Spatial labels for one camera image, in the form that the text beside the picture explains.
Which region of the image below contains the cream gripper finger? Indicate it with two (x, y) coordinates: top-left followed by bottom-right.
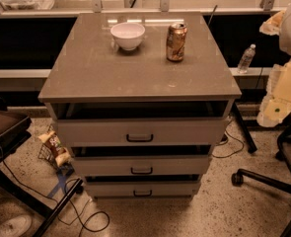
(256, 60), (291, 127)
(259, 10), (285, 36)

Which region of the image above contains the grey drawer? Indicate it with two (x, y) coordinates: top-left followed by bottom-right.
(52, 118), (228, 147)
(85, 181), (200, 198)
(72, 156), (210, 177)

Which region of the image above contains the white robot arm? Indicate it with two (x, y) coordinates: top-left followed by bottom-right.
(256, 3), (291, 127)

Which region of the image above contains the grey drawer cabinet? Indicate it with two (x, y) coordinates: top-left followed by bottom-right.
(38, 12), (241, 185)

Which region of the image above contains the clear plastic water bottle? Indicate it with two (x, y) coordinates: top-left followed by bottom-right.
(238, 43), (255, 74)

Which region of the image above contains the black table leg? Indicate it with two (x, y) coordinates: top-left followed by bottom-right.
(232, 104), (257, 154)

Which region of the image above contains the gold soda can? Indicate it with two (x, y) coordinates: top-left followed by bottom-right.
(166, 23), (187, 62)

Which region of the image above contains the white ceramic bowl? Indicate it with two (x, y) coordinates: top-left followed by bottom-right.
(110, 22), (145, 50)

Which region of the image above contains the snack chip bag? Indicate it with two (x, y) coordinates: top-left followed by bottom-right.
(38, 130), (71, 167)

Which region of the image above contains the black cart on left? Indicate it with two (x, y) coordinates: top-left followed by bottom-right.
(0, 98), (83, 237)

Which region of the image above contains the white sneaker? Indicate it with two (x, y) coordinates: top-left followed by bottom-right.
(0, 214), (33, 237)

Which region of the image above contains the black floor cable right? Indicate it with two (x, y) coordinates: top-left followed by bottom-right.
(211, 118), (246, 159)

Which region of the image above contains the black wire basket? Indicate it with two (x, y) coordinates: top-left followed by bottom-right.
(38, 126), (70, 169)

